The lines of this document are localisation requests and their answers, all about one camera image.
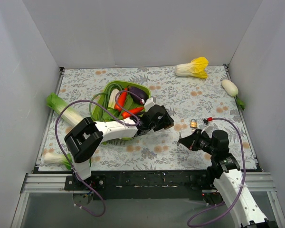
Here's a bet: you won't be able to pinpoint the green leafy toy in basket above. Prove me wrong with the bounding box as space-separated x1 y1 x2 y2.
101 99 136 122

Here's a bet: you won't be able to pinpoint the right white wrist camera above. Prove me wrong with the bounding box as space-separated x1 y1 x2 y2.
201 118 214 134

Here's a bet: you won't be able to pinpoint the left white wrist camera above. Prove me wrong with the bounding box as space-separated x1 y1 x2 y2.
144 97 156 112

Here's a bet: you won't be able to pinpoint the red toy chili pepper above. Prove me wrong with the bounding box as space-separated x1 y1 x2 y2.
122 107 144 119

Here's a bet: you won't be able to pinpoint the purple toy eggplant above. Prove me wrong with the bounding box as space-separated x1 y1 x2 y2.
128 86 149 104

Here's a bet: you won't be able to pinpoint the green bok choy toy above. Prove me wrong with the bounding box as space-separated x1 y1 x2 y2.
44 152 71 170

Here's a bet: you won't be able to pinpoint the white toy daikon radish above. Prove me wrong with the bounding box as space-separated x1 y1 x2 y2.
221 79 246 111

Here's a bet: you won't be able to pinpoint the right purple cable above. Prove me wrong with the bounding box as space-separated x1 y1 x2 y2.
187 116 247 228

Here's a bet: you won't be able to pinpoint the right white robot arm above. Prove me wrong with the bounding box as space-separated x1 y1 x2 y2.
178 129 278 228

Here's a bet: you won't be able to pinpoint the floral table mat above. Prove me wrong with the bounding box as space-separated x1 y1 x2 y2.
39 66 257 171

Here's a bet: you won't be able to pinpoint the yellow napa cabbage toy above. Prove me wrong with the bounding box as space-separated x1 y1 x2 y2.
175 57 209 79

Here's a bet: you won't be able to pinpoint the small brass padlock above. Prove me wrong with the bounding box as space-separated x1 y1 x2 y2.
190 118 198 129

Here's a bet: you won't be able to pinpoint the green napa cabbage toy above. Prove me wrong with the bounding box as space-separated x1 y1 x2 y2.
46 93 83 127

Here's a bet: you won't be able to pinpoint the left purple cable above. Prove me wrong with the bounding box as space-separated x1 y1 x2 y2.
55 91 145 217

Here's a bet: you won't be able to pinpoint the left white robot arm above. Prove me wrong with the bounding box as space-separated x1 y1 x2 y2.
64 104 174 190

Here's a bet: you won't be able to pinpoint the white toy radish in basket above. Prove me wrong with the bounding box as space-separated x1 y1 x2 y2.
108 89 119 109

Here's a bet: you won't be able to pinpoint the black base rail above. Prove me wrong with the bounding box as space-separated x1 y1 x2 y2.
64 170 223 205

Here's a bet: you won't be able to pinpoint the green plastic basket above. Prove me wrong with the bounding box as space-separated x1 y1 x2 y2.
90 81 151 143

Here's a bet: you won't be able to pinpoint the orange toy carrot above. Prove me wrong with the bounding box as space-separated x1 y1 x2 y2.
114 88 128 112

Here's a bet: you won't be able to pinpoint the purple cable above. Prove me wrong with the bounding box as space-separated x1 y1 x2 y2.
55 91 145 217
187 116 247 228

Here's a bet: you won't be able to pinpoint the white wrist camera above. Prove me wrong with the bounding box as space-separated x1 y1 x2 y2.
144 97 156 112
201 118 214 134

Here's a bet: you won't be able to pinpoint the green toy long beans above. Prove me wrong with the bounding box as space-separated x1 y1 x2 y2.
89 83 124 122

